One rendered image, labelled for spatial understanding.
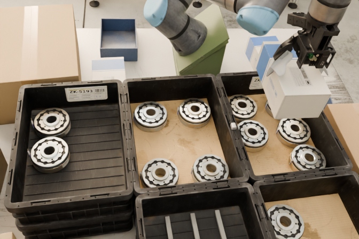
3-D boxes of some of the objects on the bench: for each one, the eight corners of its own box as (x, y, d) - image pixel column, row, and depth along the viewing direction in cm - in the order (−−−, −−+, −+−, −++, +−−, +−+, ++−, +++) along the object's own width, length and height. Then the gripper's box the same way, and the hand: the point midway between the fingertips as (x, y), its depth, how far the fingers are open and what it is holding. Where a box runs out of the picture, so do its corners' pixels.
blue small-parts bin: (101, 31, 168) (100, 18, 162) (135, 31, 170) (135, 18, 165) (100, 61, 155) (99, 48, 149) (137, 61, 157) (137, 48, 152)
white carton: (93, 74, 149) (91, 57, 142) (124, 73, 151) (123, 56, 145) (94, 113, 136) (92, 96, 130) (127, 111, 138) (127, 95, 132)
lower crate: (34, 131, 129) (27, 109, 120) (123, 124, 134) (122, 102, 125) (24, 247, 103) (14, 229, 94) (134, 232, 109) (134, 214, 100)
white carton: (244, 52, 167) (249, 35, 160) (269, 49, 170) (274, 33, 163) (259, 84, 155) (265, 68, 148) (286, 81, 157) (293, 65, 150)
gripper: (289, 29, 78) (264, 94, 93) (374, 30, 81) (336, 93, 96) (277, 5, 83) (255, 70, 98) (358, 6, 86) (324, 69, 101)
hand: (291, 73), depth 99 cm, fingers closed on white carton, 13 cm apart
